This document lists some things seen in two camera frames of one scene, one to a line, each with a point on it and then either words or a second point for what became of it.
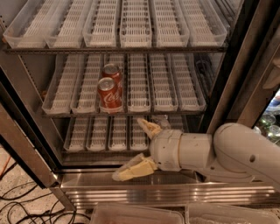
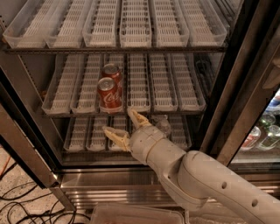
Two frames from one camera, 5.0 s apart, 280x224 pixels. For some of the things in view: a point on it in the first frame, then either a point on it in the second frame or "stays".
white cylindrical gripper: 164,149 -> 143,140
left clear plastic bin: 133,213 stays
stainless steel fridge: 77,75 stays
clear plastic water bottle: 164,123 stays
